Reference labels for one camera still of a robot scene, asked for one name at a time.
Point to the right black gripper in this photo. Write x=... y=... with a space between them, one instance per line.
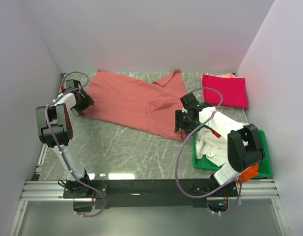
x=179 y=115

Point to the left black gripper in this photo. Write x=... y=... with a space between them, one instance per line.
x=87 y=102

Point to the salmon pink t shirt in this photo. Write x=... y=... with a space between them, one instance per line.
x=137 y=104

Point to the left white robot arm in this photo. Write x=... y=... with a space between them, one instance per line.
x=55 y=130

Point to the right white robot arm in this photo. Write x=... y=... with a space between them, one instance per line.
x=220 y=125

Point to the white t shirt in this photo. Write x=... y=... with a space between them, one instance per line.
x=212 y=147

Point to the folded magenta t shirt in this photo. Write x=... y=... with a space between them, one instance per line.
x=225 y=92

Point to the orange t shirt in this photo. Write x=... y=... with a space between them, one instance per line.
x=250 y=172

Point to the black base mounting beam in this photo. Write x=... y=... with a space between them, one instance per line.
x=142 y=193

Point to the green plastic bin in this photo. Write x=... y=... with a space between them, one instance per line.
x=264 y=170

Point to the aluminium rail frame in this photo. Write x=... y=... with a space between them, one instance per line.
x=136 y=171

